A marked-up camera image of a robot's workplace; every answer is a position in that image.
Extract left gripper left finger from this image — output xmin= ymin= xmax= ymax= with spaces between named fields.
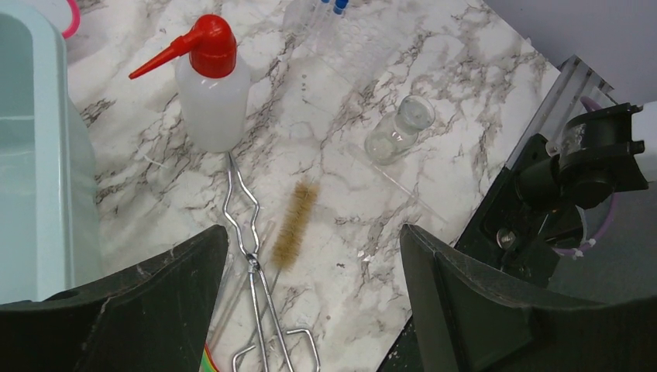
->
xmin=1 ymin=225 xmax=229 ymax=371

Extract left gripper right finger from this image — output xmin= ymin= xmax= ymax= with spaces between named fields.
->
xmin=400 ymin=225 xmax=656 ymax=371

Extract blue capped test tube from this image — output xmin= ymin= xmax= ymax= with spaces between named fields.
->
xmin=317 ymin=0 xmax=349 ymax=49
xmin=301 ymin=0 xmax=332 ymax=40

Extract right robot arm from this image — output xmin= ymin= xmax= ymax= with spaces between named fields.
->
xmin=515 ymin=102 xmax=656 ymax=210

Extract metal crucible tongs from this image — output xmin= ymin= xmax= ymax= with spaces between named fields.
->
xmin=222 ymin=152 xmax=321 ymax=371

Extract teal plastic bin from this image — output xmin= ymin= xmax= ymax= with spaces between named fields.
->
xmin=1 ymin=1 xmax=102 ymax=304

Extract brown test tube brush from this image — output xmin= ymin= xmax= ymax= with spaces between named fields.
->
xmin=255 ymin=178 xmax=319 ymax=336

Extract red cap wash bottle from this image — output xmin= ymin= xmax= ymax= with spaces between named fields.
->
xmin=129 ymin=14 xmax=251 ymax=153

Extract clear test tube rack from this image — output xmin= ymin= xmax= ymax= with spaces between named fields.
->
xmin=282 ymin=1 xmax=399 ymax=89

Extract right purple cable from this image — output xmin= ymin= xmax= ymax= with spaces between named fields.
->
xmin=552 ymin=96 xmax=620 ymax=258

